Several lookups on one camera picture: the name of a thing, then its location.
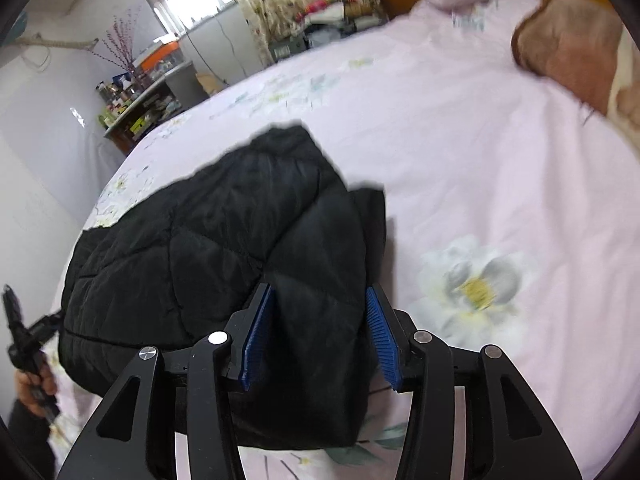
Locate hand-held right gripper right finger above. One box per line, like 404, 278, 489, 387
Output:
365, 282, 583, 480

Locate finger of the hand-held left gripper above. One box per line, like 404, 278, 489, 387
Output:
2, 284, 26, 346

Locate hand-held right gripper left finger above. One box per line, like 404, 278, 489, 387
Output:
57, 282, 275, 480

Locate black padded jacket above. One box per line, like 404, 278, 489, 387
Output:
57, 125, 396, 451

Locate person's left forearm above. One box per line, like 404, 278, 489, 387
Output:
0, 400, 56, 480

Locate pile of colourful clothes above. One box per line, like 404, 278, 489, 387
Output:
267, 0, 386, 63

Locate person's left hand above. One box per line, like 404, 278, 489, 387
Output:
15, 360, 58, 418

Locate bed with pink floral sheet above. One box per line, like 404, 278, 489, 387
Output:
47, 0, 640, 480

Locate cluttered shelf unit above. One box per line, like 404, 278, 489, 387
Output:
97, 60, 208, 156

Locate purple dried branches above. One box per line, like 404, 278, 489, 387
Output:
97, 17, 138, 73

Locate orange box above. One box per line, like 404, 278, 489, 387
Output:
135, 42, 181, 68

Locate white refrigerator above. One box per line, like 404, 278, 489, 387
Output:
180, 12, 266, 86

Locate brown plush blanket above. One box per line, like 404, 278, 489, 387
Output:
510, 0, 640, 141

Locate white wall pipe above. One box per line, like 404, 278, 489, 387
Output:
10, 34, 98, 53

